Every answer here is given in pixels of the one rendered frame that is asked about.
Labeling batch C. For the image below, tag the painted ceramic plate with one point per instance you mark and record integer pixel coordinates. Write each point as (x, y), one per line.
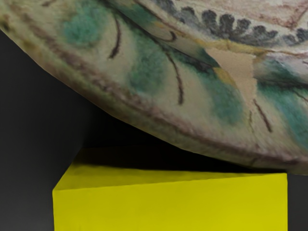
(168, 72)

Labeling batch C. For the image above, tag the yellow block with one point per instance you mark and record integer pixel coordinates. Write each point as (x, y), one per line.
(168, 202)

